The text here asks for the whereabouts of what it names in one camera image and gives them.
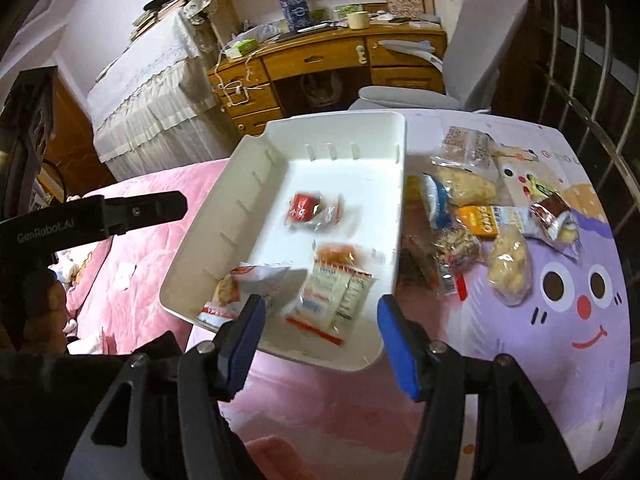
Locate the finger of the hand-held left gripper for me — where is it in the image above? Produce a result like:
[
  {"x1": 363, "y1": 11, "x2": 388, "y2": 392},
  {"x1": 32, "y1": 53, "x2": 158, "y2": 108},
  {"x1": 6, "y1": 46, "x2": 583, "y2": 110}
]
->
[{"x1": 102, "y1": 191, "x2": 189, "y2": 236}]

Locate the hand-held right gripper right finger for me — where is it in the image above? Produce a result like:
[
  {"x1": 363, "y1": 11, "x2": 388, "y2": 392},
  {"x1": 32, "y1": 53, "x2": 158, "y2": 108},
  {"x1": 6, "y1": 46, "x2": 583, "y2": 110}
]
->
[{"x1": 376, "y1": 294, "x2": 581, "y2": 480}]

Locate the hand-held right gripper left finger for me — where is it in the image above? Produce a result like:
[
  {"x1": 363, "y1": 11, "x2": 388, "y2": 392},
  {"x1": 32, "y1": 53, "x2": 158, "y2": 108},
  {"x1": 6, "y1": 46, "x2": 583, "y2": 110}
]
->
[{"x1": 62, "y1": 294, "x2": 268, "y2": 480}]

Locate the red white cracker packet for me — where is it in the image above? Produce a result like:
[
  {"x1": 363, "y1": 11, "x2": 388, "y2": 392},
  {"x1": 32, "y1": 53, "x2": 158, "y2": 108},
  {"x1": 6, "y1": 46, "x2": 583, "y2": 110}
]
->
[{"x1": 197, "y1": 261, "x2": 293, "y2": 323}]

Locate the dark snack packet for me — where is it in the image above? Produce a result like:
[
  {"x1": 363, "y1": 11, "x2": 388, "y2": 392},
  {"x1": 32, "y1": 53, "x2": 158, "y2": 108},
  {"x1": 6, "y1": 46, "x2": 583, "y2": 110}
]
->
[{"x1": 397, "y1": 247, "x2": 441, "y2": 291}]

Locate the white labelled snack packet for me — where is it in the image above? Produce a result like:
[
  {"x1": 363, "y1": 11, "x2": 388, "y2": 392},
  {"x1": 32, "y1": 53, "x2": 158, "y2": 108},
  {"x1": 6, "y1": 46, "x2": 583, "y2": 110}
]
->
[{"x1": 285, "y1": 260, "x2": 376, "y2": 348}]

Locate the clear nut bar packet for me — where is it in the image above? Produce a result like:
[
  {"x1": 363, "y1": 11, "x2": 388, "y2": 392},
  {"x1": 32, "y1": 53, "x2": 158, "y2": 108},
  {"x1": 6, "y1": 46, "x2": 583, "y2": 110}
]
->
[{"x1": 431, "y1": 225, "x2": 483, "y2": 296}]

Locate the orange crispy snack packet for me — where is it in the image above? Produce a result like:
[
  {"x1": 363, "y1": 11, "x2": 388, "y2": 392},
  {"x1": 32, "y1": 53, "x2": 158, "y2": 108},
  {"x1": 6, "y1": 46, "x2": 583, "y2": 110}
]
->
[{"x1": 315, "y1": 242, "x2": 358, "y2": 268}]

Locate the yellow bread packet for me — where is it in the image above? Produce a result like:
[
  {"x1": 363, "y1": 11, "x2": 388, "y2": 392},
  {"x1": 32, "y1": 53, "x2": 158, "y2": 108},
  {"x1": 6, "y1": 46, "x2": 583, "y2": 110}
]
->
[{"x1": 486, "y1": 227, "x2": 533, "y2": 308}]

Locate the blue white snack packet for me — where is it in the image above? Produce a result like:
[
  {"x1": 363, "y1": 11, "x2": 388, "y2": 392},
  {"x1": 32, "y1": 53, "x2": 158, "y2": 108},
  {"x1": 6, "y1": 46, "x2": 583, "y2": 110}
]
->
[{"x1": 420, "y1": 174, "x2": 453, "y2": 231}]

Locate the small clear snack wrapper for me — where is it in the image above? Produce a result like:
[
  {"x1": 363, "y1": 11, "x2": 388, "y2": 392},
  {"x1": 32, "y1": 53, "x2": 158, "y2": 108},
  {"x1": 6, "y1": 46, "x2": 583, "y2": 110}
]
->
[{"x1": 312, "y1": 197, "x2": 346, "y2": 231}]

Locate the white orange snack packet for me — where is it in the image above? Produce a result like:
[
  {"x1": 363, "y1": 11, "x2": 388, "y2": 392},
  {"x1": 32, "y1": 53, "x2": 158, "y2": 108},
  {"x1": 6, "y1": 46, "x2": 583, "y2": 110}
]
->
[{"x1": 456, "y1": 204, "x2": 538, "y2": 239}]

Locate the pale round bread packet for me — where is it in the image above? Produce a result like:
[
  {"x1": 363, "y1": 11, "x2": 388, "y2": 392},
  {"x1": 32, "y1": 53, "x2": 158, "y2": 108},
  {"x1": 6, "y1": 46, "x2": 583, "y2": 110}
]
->
[{"x1": 437, "y1": 165, "x2": 498, "y2": 206}]

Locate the white plastic bin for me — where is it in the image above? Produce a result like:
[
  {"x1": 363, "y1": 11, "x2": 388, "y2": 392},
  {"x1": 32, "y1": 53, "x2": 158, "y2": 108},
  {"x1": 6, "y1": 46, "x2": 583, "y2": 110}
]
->
[{"x1": 159, "y1": 111, "x2": 408, "y2": 373}]

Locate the brown snack packet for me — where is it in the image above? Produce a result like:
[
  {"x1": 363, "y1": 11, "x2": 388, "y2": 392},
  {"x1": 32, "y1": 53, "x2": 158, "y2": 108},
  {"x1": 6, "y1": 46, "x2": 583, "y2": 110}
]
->
[{"x1": 529, "y1": 192, "x2": 581, "y2": 261}]

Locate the clear labelled bread packet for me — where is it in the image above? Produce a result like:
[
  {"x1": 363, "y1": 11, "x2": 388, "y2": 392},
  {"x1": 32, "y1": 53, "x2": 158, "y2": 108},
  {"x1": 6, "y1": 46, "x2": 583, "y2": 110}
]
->
[{"x1": 431, "y1": 126, "x2": 501, "y2": 183}]

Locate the person's left hand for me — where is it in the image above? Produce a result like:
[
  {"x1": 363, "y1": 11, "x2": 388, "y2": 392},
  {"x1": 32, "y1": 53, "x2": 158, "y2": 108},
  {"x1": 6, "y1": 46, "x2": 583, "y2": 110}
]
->
[{"x1": 22, "y1": 267, "x2": 68, "y2": 356}]

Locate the cartoon printed bedding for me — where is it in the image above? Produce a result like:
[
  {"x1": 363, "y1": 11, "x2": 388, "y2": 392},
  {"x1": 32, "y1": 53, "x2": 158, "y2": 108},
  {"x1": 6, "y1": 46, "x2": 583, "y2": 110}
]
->
[{"x1": 50, "y1": 250, "x2": 96, "y2": 291}]

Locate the brown wooden cabinet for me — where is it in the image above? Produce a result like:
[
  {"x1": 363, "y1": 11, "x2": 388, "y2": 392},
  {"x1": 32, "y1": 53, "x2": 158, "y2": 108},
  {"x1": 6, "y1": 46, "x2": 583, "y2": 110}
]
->
[{"x1": 37, "y1": 75, "x2": 118, "y2": 201}]

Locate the white lace cloth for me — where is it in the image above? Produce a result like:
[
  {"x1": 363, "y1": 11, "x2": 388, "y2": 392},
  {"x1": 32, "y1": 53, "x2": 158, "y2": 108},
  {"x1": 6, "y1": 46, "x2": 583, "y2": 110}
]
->
[{"x1": 87, "y1": 7, "x2": 236, "y2": 181}]

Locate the cartoon printed cloth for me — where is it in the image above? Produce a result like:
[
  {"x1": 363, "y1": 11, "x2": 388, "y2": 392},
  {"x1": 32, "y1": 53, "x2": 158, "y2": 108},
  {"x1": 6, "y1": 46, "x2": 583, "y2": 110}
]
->
[{"x1": 397, "y1": 110, "x2": 632, "y2": 473}]

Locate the white plastic bag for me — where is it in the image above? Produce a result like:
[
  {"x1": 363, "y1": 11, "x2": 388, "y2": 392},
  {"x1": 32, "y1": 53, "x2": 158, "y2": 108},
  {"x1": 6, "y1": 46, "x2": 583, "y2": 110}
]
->
[{"x1": 235, "y1": 22, "x2": 291, "y2": 43}]

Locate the patterned cloth bag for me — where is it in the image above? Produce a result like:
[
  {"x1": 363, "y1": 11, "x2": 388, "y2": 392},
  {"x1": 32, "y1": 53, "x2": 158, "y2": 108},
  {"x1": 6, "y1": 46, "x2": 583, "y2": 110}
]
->
[{"x1": 182, "y1": 0, "x2": 218, "y2": 23}]

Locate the wooden desk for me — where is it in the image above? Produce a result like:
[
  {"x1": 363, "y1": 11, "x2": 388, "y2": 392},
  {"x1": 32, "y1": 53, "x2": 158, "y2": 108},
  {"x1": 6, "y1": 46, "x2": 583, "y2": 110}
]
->
[{"x1": 207, "y1": 22, "x2": 447, "y2": 137}]

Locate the blue gift bag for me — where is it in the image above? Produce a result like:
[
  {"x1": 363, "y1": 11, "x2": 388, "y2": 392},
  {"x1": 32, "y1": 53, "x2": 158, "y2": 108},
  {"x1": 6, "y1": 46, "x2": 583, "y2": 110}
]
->
[{"x1": 278, "y1": 0, "x2": 308, "y2": 33}]

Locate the grey office chair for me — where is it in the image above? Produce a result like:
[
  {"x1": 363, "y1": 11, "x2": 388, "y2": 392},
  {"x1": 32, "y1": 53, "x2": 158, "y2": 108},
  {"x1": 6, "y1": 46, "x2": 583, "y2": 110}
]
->
[{"x1": 347, "y1": 0, "x2": 530, "y2": 113}]

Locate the printed storage box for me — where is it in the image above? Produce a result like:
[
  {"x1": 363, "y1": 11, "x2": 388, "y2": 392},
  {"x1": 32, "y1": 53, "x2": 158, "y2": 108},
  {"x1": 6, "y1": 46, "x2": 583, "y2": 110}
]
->
[{"x1": 384, "y1": 0, "x2": 426, "y2": 16}]

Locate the white cable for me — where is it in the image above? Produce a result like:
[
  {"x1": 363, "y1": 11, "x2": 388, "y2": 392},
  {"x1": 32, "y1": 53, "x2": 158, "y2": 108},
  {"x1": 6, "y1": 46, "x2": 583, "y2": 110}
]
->
[{"x1": 212, "y1": 45, "x2": 266, "y2": 108}]

